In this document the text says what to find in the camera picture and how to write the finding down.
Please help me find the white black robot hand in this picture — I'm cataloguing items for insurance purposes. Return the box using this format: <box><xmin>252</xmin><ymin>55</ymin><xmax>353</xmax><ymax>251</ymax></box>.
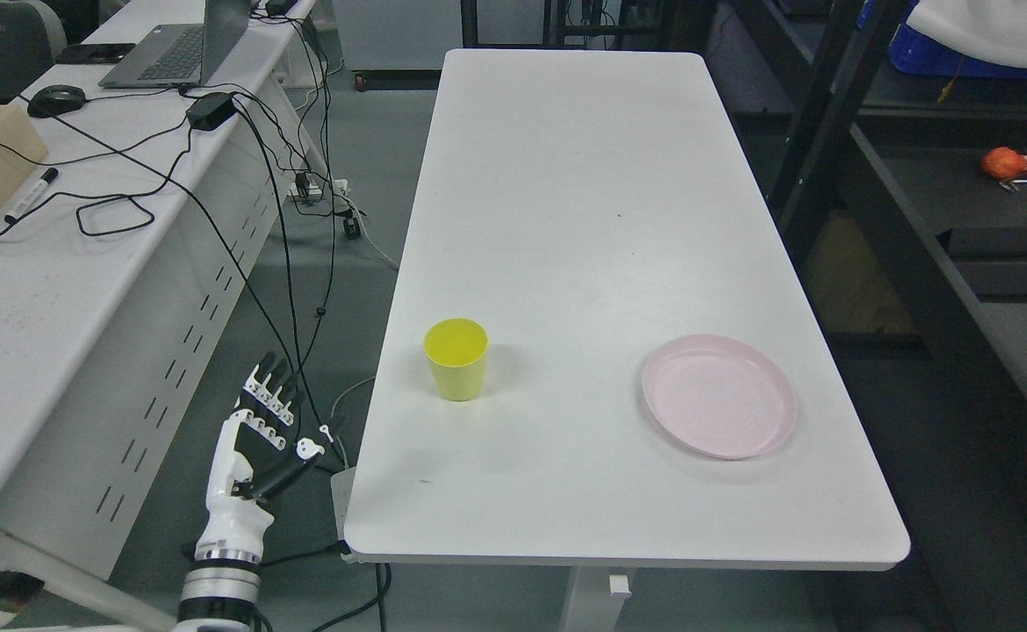
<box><xmin>193</xmin><ymin>351</ymin><xmax>334</xmax><ymax>564</ymax></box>

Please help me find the yellow plastic cup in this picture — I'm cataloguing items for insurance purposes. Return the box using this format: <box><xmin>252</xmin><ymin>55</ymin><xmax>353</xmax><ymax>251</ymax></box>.
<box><xmin>424</xmin><ymin>319</ymin><xmax>489</xmax><ymax>401</ymax></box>

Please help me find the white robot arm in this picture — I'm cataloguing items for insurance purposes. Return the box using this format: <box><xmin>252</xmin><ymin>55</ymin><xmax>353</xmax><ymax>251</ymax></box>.
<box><xmin>173</xmin><ymin>557</ymin><xmax>261</xmax><ymax>631</ymax></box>

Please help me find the black computer mouse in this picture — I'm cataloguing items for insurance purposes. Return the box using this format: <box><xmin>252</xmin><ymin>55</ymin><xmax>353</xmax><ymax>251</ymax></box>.
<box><xmin>25</xmin><ymin>84</ymin><xmax>88</xmax><ymax>119</ymax></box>

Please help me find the white table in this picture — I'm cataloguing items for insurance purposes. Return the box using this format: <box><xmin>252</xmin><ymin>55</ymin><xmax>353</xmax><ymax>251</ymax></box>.
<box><xmin>344</xmin><ymin>48</ymin><xmax>911</xmax><ymax>629</ymax></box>

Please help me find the black office chair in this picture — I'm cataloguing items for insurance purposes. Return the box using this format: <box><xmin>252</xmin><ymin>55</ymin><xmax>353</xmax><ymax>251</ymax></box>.
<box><xmin>0</xmin><ymin>1</ymin><xmax>67</xmax><ymax>104</ymax></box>

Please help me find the black smartphone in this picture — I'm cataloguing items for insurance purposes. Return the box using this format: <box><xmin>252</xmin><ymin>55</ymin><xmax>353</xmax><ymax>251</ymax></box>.
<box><xmin>54</xmin><ymin>41</ymin><xmax>137</xmax><ymax>65</ymax></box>

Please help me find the grey laptop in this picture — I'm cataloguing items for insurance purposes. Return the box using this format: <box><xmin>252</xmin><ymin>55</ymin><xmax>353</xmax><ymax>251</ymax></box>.
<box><xmin>97</xmin><ymin>1</ymin><xmax>255</xmax><ymax>90</ymax></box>

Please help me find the pink plastic plate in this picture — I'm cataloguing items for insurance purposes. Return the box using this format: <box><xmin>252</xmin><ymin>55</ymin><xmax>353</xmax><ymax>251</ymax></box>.
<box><xmin>641</xmin><ymin>334</ymin><xmax>798</xmax><ymax>460</ymax></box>

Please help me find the blue plastic bin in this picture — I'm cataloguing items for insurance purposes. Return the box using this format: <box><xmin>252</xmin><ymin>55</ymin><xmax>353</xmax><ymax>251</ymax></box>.
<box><xmin>889</xmin><ymin>25</ymin><xmax>1027</xmax><ymax>80</ymax></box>

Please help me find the black cable on desk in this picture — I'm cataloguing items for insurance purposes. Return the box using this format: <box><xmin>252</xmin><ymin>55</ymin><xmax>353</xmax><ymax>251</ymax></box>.
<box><xmin>0</xmin><ymin>88</ymin><xmax>242</xmax><ymax>240</ymax></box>

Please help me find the white power strip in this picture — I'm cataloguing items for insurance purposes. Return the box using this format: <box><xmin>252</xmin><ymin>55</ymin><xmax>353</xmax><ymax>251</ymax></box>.
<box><xmin>288</xmin><ymin>179</ymin><xmax>352</xmax><ymax>205</ymax></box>

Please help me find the orange toy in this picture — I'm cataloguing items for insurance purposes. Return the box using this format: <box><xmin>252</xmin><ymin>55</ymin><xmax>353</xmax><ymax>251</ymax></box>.
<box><xmin>980</xmin><ymin>147</ymin><xmax>1027</xmax><ymax>183</ymax></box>

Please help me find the black white marker pen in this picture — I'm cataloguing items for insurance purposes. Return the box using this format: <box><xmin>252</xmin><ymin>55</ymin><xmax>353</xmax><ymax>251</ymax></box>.
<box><xmin>4</xmin><ymin>168</ymin><xmax>59</xmax><ymax>226</ymax></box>

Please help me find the black power adapter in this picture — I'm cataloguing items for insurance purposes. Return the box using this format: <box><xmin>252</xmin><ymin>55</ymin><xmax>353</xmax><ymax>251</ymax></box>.
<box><xmin>185</xmin><ymin>92</ymin><xmax>236</xmax><ymax>132</ymax></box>

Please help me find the white side desk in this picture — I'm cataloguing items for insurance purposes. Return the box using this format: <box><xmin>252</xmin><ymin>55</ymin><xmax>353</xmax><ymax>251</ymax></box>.
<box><xmin>0</xmin><ymin>1</ymin><xmax>312</xmax><ymax>631</ymax></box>

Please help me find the dark metal shelf rack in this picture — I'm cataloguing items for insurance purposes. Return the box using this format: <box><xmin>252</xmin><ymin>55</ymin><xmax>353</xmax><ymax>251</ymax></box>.
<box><xmin>735</xmin><ymin>1</ymin><xmax>1027</xmax><ymax>523</ymax></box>

